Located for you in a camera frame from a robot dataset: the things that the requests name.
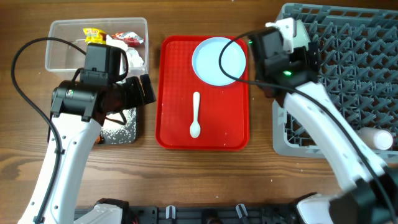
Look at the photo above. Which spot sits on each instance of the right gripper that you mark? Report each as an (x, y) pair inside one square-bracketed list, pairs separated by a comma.
[(298, 55)]

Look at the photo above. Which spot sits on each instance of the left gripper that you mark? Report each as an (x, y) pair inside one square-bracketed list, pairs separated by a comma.
[(146, 89)]

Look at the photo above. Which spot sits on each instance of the white tissue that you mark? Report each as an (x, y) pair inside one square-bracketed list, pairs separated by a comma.
[(133, 58)]

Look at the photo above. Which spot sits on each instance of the red snack wrapper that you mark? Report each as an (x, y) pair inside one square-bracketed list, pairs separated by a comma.
[(130, 38)]

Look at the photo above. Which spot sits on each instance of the yellow snack wrapper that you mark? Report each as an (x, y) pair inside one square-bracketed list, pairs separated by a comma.
[(95, 35)]

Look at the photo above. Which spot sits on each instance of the white ceramic spoon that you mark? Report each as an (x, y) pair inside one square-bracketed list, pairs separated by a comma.
[(195, 126)]

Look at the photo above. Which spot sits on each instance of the light blue plate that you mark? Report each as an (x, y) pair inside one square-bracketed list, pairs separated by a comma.
[(205, 61)]

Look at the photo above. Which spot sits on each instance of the pink plastic cup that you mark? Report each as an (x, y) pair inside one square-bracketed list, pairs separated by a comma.
[(376, 138)]

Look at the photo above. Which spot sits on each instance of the green bowl with food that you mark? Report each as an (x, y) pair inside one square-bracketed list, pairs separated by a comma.
[(301, 37)]

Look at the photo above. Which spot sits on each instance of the orange carrot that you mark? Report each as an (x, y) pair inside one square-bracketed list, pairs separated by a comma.
[(99, 139)]

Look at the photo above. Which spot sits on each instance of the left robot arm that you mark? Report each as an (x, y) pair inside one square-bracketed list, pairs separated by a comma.
[(56, 191)]

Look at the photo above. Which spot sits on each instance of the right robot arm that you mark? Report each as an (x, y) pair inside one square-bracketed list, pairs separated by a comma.
[(368, 186)]

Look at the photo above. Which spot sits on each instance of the grey dishwasher rack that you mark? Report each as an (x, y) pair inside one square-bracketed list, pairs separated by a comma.
[(358, 63)]

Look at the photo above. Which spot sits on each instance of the spilled white rice pile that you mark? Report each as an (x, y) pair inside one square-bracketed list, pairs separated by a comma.
[(120, 128)]

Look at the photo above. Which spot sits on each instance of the black plastic tray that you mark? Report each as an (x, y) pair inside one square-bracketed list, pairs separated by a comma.
[(89, 115)]

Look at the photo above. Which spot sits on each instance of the clear plastic bin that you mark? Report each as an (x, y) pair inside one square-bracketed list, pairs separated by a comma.
[(62, 60)]

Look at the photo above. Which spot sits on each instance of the red serving tray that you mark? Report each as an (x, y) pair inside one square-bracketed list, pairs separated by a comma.
[(223, 112)]

